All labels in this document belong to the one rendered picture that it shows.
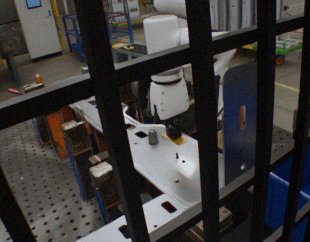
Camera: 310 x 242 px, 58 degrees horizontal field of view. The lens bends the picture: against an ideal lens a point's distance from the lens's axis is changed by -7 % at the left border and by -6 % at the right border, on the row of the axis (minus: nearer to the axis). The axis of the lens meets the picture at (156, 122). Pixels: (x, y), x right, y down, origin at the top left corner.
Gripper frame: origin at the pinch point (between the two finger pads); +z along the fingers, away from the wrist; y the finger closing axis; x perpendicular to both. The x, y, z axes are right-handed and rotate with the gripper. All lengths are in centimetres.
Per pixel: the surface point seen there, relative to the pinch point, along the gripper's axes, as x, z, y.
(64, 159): -76, 39, 19
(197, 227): 29.1, 4.0, 16.6
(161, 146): -8.7, 9.4, -0.2
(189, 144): -3.0, 9.5, -7.5
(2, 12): -797, -23, -54
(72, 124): -38.8, 4.9, 18.0
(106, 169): -3.9, 4.9, 20.8
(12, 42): -796, 58, -58
